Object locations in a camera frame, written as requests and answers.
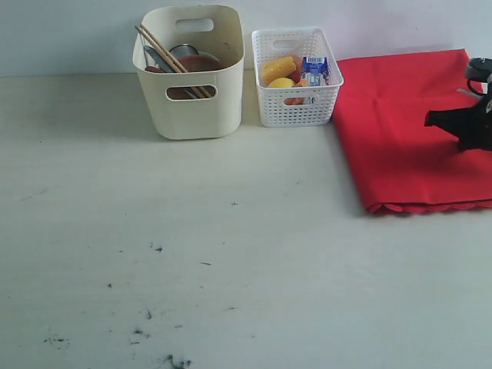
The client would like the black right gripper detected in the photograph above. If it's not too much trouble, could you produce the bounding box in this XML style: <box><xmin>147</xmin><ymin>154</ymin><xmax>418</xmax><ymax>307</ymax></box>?
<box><xmin>424</xmin><ymin>93</ymin><xmax>491</xmax><ymax>151</ymax></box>

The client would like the red table cloth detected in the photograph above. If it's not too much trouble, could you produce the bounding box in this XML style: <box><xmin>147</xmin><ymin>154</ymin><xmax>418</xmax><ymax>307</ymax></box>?
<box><xmin>333</xmin><ymin>49</ymin><xmax>491</xmax><ymax>214</ymax></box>

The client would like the blue white milk carton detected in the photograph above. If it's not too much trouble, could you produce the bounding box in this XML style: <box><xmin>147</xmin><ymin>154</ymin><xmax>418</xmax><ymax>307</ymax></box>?
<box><xmin>301</xmin><ymin>56</ymin><xmax>330</xmax><ymax>105</ymax></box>

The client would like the orange fried chicken piece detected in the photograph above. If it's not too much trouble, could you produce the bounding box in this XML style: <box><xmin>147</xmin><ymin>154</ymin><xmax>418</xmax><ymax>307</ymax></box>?
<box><xmin>284</xmin><ymin>79</ymin><xmax>309</xmax><ymax>105</ymax></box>

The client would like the red sausage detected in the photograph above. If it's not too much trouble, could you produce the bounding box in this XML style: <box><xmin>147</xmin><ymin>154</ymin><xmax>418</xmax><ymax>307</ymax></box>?
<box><xmin>288</xmin><ymin>70</ymin><xmax>301</xmax><ymax>84</ymax></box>

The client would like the yellow lemon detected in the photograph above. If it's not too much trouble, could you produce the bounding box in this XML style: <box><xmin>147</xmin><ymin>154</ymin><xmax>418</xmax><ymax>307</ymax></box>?
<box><xmin>268</xmin><ymin>77</ymin><xmax>296</xmax><ymax>88</ymax></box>

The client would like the yellow cheese wedge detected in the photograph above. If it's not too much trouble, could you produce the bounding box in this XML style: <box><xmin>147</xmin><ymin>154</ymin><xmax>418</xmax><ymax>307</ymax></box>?
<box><xmin>260</xmin><ymin>56</ymin><xmax>297</xmax><ymax>85</ymax></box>

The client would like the brown wooden plate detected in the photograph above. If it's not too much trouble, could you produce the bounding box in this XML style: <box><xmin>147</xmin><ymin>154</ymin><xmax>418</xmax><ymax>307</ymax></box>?
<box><xmin>167</xmin><ymin>54</ymin><xmax>224</xmax><ymax>100</ymax></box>

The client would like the stainless steel cup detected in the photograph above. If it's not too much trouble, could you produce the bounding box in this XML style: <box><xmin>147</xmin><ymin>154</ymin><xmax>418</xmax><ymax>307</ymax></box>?
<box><xmin>169</xmin><ymin>43</ymin><xmax>199</xmax><ymax>59</ymax></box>

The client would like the dark wooden spoon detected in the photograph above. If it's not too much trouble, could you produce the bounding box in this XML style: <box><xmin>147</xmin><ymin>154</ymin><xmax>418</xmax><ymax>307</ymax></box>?
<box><xmin>145</xmin><ymin>66</ymin><xmax>165</xmax><ymax>73</ymax></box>

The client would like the stainless steel table knife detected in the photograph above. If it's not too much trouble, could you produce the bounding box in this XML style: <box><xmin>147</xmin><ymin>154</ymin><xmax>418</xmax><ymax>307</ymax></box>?
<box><xmin>143</xmin><ymin>45</ymin><xmax>199</xmax><ymax>100</ymax></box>

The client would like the white perforated plastic basket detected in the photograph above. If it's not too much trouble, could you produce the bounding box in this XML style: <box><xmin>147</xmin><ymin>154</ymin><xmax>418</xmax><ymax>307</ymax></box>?
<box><xmin>251</xmin><ymin>27</ymin><xmax>344</xmax><ymax>128</ymax></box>

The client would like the cream plastic tub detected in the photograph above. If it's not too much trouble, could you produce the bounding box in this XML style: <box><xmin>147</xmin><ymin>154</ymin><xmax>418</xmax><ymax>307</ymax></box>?
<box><xmin>133</xmin><ymin>5</ymin><xmax>244</xmax><ymax>140</ymax></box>

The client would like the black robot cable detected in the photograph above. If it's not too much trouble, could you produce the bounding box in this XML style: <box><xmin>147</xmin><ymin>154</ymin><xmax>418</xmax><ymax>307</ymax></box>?
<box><xmin>457</xmin><ymin>76</ymin><xmax>492</xmax><ymax>97</ymax></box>

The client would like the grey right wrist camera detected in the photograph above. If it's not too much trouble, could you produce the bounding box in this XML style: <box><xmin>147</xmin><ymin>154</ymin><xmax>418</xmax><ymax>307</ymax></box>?
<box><xmin>465</xmin><ymin>58</ymin><xmax>492</xmax><ymax>83</ymax></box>

